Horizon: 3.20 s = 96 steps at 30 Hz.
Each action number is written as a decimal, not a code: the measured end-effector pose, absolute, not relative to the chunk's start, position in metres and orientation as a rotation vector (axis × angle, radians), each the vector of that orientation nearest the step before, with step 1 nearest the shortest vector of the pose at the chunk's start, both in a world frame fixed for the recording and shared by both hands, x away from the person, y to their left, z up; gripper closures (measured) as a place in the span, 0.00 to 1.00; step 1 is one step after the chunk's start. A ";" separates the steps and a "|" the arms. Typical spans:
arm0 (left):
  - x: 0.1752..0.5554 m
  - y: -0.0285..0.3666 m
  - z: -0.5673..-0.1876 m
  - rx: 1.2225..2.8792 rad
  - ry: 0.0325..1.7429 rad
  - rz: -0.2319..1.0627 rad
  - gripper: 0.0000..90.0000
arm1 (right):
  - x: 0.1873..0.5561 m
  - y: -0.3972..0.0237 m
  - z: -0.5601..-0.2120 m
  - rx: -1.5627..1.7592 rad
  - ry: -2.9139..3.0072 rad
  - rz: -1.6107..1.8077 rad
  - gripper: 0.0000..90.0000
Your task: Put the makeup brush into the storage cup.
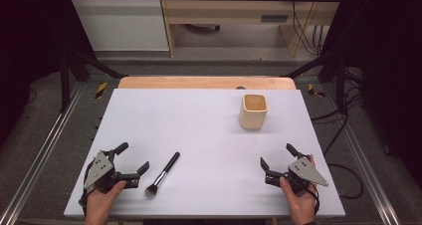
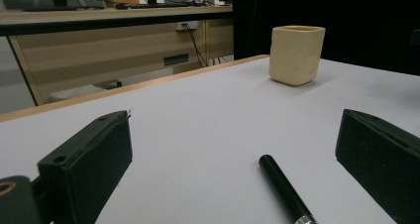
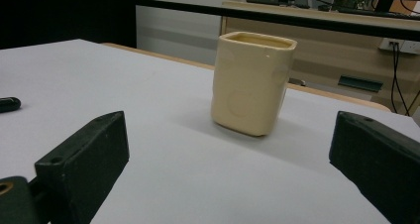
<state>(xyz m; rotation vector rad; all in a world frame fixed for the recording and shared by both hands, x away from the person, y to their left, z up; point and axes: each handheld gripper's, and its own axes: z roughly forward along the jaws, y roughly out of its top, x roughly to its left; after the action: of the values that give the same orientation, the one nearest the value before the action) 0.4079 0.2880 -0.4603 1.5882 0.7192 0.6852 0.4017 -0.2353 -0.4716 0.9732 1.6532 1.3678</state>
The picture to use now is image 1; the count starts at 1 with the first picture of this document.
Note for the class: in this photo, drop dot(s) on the white cabinet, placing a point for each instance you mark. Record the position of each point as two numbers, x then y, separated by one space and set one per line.
122 26

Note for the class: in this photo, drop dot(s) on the black curtain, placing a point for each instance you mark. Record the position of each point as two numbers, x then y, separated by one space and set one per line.
388 52
30 36

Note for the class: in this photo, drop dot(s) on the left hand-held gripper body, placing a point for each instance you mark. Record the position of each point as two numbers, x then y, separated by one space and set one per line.
99 170

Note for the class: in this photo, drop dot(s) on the yellow black tape piece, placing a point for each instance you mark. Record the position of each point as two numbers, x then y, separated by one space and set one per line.
313 91
101 89

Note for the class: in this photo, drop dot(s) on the beige square cup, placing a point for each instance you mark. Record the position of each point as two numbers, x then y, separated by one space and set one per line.
252 120

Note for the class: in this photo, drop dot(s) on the black frame leg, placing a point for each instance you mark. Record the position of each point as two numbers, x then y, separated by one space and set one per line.
340 85
65 85

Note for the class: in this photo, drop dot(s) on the person's left hand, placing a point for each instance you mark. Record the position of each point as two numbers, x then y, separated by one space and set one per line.
98 206

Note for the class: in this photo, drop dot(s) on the dark object under desk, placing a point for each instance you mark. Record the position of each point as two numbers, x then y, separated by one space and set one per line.
202 28

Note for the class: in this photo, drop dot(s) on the aluminium floor rail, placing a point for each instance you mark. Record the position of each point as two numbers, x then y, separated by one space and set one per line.
43 145
365 158

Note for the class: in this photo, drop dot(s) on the black makeup brush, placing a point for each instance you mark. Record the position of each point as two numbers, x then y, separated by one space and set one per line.
166 170

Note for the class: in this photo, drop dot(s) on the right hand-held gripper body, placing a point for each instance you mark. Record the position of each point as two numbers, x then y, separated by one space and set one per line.
305 172

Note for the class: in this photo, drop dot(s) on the person's right hand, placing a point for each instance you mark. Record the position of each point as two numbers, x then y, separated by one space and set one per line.
302 208

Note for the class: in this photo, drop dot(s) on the wooden desk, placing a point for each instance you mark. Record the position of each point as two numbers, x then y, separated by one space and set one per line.
232 9

